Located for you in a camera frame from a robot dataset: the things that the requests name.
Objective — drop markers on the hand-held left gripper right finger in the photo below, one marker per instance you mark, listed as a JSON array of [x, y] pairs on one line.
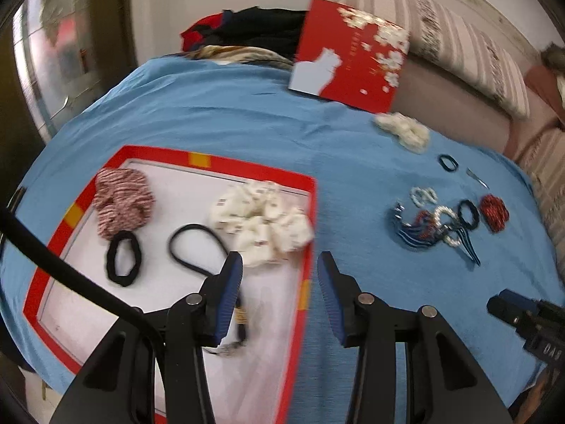
[[329, 291]]

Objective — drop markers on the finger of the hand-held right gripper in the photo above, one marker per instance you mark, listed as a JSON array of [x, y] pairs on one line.
[[507, 302]]

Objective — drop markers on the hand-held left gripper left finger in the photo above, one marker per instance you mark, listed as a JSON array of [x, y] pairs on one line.
[[231, 287]]

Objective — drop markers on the red box tray white inside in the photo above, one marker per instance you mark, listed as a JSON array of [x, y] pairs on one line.
[[176, 318]]

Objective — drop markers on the thin black hair band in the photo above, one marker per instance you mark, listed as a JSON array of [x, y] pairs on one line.
[[176, 258]]

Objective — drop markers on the thin dark blue hair bands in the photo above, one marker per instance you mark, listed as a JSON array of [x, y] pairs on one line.
[[470, 251]]

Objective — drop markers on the white patterned scrunchie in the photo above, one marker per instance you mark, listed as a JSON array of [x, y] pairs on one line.
[[260, 225]]

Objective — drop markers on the red black scrunchie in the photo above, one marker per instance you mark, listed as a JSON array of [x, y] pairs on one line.
[[494, 214]]

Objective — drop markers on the silver hair clip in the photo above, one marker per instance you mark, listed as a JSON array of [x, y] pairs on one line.
[[479, 179]]

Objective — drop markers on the red white striped scrunchie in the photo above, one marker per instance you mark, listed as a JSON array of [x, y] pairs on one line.
[[121, 201]]

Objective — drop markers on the blue cloth cover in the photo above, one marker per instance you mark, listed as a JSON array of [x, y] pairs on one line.
[[265, 119]]

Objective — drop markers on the cream fluffy scrunchie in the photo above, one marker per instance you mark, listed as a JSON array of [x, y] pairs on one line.
[[404, 130]]

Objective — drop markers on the brown sofa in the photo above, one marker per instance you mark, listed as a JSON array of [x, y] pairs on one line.
[[463, 106]]

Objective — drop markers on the red box lid white flowers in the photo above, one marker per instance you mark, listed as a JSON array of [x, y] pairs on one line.
[[348, 62]]

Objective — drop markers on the tan patterned cloth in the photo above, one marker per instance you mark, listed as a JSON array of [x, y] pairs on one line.
[[238, 53]]

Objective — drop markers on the brown fur item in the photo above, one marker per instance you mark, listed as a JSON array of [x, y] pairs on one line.
[[555, 59]]

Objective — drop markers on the pile of dark clothes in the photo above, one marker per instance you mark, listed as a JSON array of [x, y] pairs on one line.
[[260, 26]]

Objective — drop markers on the striped cushion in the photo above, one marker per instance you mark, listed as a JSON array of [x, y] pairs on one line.
[[441, 26]]

